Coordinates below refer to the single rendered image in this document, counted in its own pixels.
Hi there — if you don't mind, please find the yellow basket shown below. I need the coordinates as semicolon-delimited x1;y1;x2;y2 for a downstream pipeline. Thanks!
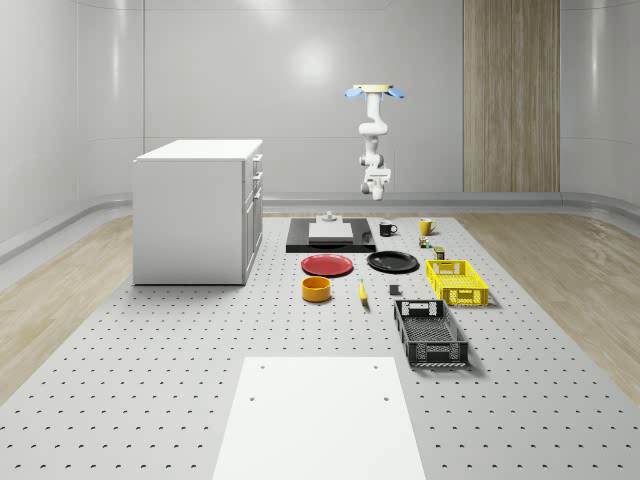
425;258;491;307

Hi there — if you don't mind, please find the black plate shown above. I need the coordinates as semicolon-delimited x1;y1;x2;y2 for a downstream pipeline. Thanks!
365;250;421;275

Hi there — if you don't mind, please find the dark grey basket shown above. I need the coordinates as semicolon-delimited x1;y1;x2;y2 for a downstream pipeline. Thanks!
392;298;471;370

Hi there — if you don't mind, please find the yellow bowl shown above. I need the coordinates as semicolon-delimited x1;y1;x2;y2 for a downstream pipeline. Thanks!
300;275;333;304

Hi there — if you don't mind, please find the white cabinet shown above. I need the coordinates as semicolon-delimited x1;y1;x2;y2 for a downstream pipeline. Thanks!
132;138;265;287

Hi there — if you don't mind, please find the black stove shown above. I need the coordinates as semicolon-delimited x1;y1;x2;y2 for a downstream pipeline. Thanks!
285;211;378;254

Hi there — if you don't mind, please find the red plate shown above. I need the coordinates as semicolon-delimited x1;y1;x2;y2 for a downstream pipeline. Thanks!
300;253;355;277

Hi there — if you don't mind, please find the white board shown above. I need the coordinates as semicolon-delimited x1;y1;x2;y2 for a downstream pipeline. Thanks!
211;355;428;480

